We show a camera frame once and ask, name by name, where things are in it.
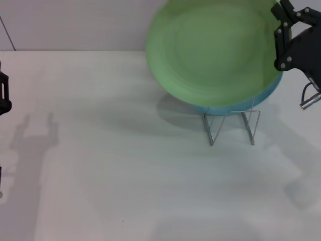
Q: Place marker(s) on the light green plate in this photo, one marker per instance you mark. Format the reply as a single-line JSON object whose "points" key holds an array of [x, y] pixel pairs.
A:
{"points": [[213, 52]]}

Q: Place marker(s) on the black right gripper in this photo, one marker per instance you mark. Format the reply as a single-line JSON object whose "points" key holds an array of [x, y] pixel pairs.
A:
{"points": [[303, 50]]}

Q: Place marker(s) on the teal plate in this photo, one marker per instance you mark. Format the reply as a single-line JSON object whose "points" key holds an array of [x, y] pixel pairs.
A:
{"points": [[265, 95]]}

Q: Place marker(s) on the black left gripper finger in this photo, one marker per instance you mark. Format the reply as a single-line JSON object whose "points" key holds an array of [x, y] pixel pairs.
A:
{"points": [[5, 95]]}

